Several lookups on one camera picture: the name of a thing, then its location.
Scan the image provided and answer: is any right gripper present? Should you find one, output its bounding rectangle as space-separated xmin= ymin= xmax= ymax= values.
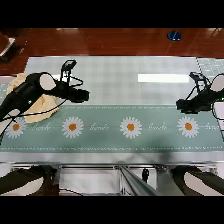
xmin=175 ymin=92 xmax=215 ymax=114

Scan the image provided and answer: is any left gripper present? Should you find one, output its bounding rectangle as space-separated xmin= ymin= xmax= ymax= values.
xmin=63 ymin=86 xmax=91 ymax=104

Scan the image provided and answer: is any pale yellow shirt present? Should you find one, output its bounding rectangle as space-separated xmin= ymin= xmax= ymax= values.
xmin=6 ymin=72 xmax=62 ymax=125

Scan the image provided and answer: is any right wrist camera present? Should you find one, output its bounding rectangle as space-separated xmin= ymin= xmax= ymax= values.
xmin=188 ymin=71 xmax=210 ymax=98

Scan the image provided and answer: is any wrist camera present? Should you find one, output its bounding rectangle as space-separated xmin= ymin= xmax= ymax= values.
xmin=60 ymin=59 xmax=78 ymax=85
xmin=188 ymin=71 xmax=210 ymax=98

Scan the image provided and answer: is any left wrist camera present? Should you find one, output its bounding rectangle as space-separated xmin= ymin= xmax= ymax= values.
xmin=60 ymin=59 xmax=78 ymax=85

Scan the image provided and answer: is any silver frame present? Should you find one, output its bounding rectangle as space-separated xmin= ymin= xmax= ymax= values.
xmin=0 ymin=161 xmax=224 ymax=197

